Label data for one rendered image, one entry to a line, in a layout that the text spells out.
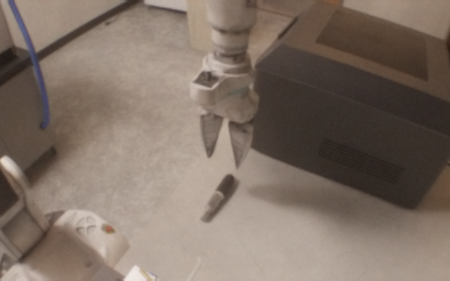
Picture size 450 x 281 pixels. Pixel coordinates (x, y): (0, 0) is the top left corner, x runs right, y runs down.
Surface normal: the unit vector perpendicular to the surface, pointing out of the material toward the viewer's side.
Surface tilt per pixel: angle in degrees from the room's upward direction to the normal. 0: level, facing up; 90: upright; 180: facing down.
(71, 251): 0
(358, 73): 58
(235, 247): 0
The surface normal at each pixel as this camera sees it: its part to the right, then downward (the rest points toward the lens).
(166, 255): 0.04, -0.71
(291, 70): -0.37, 0.14
